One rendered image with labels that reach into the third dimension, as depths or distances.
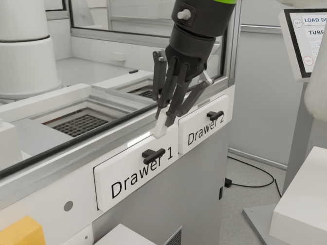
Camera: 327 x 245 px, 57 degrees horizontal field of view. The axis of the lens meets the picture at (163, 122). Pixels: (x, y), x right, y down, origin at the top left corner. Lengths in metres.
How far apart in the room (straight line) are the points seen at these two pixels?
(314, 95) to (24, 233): 0.69
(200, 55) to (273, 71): 1.81
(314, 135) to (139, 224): 0.99
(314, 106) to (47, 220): 0.66
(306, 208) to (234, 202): 1.36
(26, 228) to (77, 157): 0.15
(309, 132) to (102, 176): 1.13
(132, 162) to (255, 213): 1.35
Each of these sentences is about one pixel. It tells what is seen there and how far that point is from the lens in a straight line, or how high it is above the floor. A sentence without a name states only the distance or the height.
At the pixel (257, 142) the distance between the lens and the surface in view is 2.51.
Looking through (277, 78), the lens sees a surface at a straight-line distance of 2.30.
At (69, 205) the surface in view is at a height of 0.88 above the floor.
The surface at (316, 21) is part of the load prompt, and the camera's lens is 1.45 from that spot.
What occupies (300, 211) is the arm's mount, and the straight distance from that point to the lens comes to 0.73.
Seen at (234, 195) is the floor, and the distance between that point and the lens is 2.14.
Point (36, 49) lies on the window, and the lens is 0.53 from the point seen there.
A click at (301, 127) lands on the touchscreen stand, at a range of 1.60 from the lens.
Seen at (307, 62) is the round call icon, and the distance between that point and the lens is 1.32.
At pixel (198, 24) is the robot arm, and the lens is 0.48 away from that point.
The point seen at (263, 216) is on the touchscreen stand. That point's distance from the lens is 1.96.
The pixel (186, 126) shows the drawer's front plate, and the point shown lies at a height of 0.91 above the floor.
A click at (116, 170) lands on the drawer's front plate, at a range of 0.67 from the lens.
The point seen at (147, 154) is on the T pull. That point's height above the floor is 0.91.
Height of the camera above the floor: 1.27
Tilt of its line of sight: 24 degrees down
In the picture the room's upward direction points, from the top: straight up
